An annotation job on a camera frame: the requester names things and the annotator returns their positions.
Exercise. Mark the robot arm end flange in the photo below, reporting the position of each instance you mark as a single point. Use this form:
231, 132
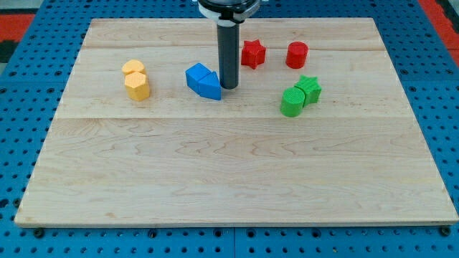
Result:
228, 13

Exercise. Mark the blue triangular block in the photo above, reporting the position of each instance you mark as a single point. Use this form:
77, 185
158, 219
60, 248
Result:
209, 87

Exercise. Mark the blue cube block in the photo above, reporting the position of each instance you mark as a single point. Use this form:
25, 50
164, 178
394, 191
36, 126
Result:
194, 74

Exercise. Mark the green cylinder block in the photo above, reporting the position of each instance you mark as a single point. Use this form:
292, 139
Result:
292, 102

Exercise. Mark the red star block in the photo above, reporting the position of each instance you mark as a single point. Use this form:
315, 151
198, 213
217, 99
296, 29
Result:
253, 54

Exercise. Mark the wooden board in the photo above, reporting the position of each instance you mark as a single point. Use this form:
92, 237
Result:
357, 157

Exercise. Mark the green star block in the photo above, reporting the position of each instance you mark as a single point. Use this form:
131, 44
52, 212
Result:
310, 87

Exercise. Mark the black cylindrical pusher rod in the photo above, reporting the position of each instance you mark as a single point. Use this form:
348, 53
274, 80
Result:
228, 53

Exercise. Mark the yellow hexagon block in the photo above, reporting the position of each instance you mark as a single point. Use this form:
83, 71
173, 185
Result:
137, 86

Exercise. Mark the red cylinder block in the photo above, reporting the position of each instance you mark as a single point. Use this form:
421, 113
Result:
297, 55

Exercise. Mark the yellow round block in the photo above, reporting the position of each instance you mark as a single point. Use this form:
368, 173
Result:
133, 65

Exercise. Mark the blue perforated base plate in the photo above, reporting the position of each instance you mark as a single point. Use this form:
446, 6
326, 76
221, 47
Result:
33, 81

